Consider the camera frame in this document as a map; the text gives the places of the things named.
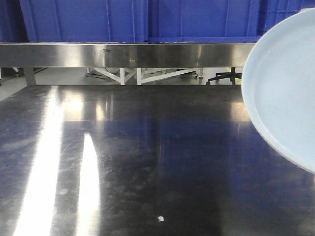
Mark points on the blue upper crate right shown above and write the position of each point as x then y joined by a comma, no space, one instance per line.
274,11

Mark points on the black office chair base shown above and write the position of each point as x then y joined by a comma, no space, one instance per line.
231,74

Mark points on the light blue plate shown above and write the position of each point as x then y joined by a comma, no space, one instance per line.
278,88

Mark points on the white table frame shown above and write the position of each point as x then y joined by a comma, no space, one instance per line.
141,75

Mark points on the blue upper crate left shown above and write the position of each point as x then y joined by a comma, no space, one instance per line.
123,21

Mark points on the blue crate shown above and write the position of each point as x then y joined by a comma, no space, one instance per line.
123,21
206,21
274,11

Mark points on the blue upper crate middle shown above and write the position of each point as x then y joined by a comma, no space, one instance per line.
206,21

